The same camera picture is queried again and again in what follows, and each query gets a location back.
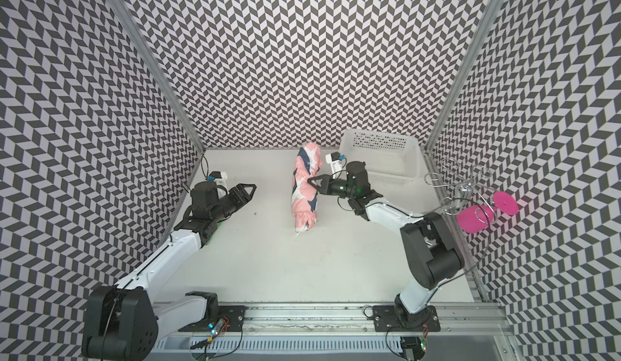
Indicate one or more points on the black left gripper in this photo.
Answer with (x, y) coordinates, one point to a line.
(242, 197)

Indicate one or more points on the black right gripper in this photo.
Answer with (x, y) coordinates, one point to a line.
(326, 187)

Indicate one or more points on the pink shark print shorts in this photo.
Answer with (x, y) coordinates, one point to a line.
(304, 196)

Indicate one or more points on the white perforated plastic basket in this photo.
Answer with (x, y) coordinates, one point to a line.
(389, 158)

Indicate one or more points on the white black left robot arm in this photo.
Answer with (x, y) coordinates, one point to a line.
(123, 322)

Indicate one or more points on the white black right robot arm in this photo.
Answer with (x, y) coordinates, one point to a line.
(431, 252)

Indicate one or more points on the pink plastic wine glass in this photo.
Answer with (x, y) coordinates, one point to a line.
(478, 217)

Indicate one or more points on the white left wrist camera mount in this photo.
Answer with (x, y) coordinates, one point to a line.
(219, 177)

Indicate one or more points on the chrome wire glass rack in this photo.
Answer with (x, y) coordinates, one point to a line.
(458, 193)

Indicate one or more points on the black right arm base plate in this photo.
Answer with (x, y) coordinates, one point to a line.
(392, 318)

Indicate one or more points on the aluminium front rail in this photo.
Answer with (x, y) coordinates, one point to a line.
(349, 319)

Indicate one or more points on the aluminium corner post left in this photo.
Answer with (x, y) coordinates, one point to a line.
(150, 61)

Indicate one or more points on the aluminium corner post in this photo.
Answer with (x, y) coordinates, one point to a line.
(481, 34)
(150, 61)

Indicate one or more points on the aluminium corner post right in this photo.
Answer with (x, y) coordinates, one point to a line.
(481, 34)

